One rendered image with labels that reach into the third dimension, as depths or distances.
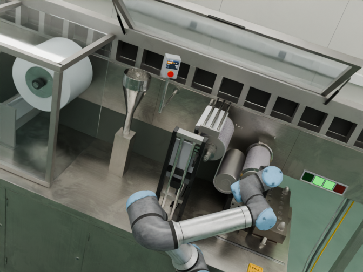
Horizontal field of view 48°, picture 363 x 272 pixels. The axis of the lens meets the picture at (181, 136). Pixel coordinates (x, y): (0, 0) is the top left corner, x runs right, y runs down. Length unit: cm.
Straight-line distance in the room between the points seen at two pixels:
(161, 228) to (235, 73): 107
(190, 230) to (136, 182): 103
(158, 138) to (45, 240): 86
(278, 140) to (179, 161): 61
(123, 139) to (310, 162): 103
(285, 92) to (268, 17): 235
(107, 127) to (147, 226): 130
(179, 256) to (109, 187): 78
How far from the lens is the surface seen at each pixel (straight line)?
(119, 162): 231
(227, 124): 211
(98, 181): 232
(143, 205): 142
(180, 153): 194
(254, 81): 217
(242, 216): 142
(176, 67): 190
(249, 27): 168
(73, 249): 240
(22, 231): 251
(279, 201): 238
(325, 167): 237
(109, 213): 215
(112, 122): 254
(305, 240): 389
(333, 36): 449
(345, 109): 221
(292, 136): 228
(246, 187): 151
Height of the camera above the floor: 241
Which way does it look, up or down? 32 degrees down
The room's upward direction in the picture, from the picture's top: 16 degrees clockwise
